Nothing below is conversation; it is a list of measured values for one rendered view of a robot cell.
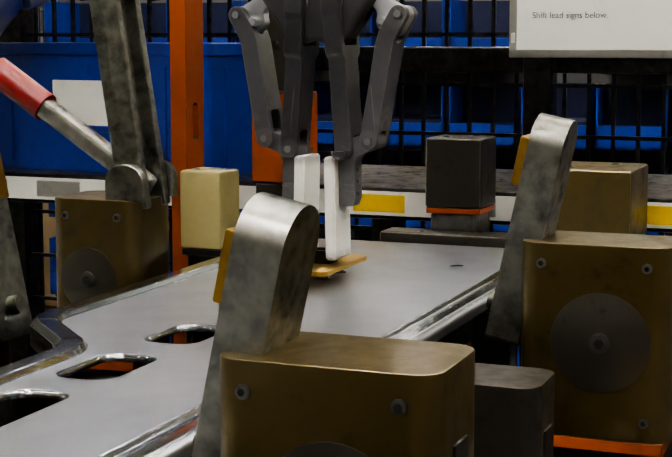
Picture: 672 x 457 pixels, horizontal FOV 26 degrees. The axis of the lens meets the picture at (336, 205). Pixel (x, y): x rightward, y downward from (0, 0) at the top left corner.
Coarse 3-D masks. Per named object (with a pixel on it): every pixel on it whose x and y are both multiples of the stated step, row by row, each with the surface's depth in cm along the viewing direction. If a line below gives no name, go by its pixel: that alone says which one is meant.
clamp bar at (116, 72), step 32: (96, 0) 103; (128, 0) 105; (96, 32) 103; (128, 32) 105; (128, 64) 103; (128, 96) 103; (128, 128) 103; (128, 160) 103; (160, 160) 105; (160, 192) 106
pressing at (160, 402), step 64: (384, 256) 111; (448, 256) 111; (64, 320) 85; (128, 320) 85; (192, 320) 85; (320, 320) 85; (384, 320) 85; (448, 320) 88; (0, 384) 70; (64, 384) 70; (128, 384) 70; (192, 384) 70; (0, 448) 59; (64, 448) 59; (128, 448) 60
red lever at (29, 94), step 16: (0, 64) 107; (0, 80) 107; (16, 80) 107; (32, 80) 107; (16, 96) 107; (32, 96) 106; (48, 96) 106; (32, 112) 107; (48, 112) 106; (64, 112) 106; (64, 128) 106; (80, 128) 106; (80, 144) 106; (96, 144) 105; (96, 160) 105; (112, 160) 105
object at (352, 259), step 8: (320, 248) 101; (320, 256) 99; (352, 256) 103; (360, 256) 103; (320, 264) 99; (328, 264) 99; (336, 264) 99; (344, 264) 99; (352, 264) 101; (312, 272) 96; (320, 272) 96; (328, 272) 96
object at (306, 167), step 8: (296, 160) 99; (304, 160) 98; (312, 160) 100; (296, 168) 99; (304, 168) 99; (312, 168) 100; (296, 176) 99; (304, 176) 99; (312, 176) 100; (296, 184) 99; (304, 184) 99; (312, 184) 100; (296, 192) 99; (304, 192) 99; (312, 192) 100; (296, 200) 99; (304, 200) 99; (312, 200) 100
